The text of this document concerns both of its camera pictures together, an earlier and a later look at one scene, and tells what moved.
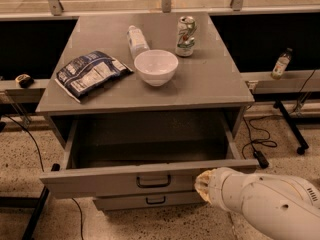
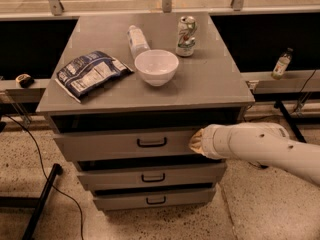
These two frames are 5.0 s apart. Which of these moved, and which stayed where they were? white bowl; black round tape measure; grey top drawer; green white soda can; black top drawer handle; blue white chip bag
Moved: grey top drawer; black top drawer handle
Stayed: black round tape measure; blue white chip bag; green white soda can; white bowl
